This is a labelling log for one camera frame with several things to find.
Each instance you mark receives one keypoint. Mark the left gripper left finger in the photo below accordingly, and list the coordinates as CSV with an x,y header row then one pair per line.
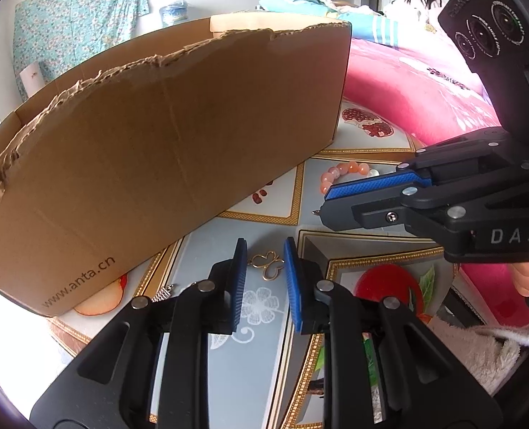
x,y
148,366

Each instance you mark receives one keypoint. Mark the large gold butterfly pendant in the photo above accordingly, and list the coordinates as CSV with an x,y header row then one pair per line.
x,y
269,264

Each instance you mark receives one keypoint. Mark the brown cardboard box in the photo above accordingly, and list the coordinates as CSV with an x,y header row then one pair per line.
x,y
143,143

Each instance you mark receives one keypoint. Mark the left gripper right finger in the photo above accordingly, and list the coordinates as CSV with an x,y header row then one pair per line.
x,y
383,366

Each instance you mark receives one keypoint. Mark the light blue pillow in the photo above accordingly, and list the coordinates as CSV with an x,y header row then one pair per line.
x,y
366,24

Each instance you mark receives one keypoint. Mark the blue water bottle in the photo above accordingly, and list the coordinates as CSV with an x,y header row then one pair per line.
x,y
174,13

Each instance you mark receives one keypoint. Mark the rolled pink paper tube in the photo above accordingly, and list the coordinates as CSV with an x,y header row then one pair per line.
x,y
32,79

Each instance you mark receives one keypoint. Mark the floral teal wall cloth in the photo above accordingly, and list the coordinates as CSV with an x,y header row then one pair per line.
x,y
61,34

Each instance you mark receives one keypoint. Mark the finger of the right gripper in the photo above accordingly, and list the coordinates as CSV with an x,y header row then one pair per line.
x,y
375,183
350,213

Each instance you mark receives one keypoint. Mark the white fluffy sleeve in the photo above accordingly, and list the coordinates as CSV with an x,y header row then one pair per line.
x,y
489,353

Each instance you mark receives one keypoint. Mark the fruit pattern tablecloth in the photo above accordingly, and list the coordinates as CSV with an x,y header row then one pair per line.
x,y
269,373

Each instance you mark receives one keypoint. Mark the pink bed quilt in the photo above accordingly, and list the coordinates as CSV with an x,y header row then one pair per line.
x,y
414,97

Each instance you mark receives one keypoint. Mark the black white plush toy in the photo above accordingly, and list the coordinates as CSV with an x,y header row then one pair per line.
x,y
420,10

